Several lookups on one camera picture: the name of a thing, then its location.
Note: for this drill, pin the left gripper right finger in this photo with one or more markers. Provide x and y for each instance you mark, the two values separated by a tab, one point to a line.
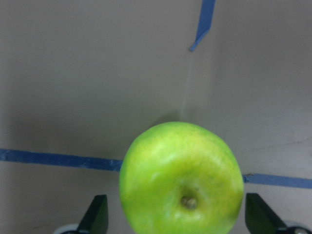
260	218

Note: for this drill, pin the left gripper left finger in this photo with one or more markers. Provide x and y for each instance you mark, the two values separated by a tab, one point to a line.
95	220

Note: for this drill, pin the green apple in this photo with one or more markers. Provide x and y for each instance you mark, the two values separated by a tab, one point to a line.
179	178

